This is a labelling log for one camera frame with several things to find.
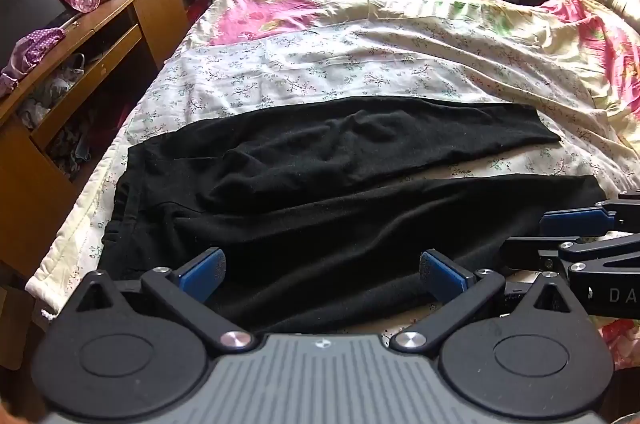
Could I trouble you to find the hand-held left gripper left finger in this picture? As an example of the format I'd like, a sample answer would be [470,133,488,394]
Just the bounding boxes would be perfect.
[67,247,254,353]

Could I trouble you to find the black monitor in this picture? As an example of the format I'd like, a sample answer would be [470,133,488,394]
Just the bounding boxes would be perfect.
[0,0,81,70]

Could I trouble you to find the black pants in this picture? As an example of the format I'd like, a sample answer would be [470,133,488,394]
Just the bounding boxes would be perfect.
[97,96,608,335]

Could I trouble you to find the purple dotted cloth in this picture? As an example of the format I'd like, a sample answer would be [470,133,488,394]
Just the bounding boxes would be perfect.
[0,26,67,97]

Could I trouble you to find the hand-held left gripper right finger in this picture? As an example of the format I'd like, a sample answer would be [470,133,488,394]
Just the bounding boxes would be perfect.
[389,249,581,353]

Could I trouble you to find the floral bed quilt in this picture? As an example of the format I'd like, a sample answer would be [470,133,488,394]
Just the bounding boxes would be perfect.
[25,0,640,372]

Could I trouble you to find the pile of clothes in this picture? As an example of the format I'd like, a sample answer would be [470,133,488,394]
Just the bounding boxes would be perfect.
[17,53,96,181]

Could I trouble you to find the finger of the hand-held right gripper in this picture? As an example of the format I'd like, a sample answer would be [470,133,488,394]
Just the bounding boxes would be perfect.
[501,234,640,277]
[539,191,640,239]

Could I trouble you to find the wooden desk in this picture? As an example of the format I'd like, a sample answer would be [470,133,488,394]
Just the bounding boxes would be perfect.
[0,0,191,277]

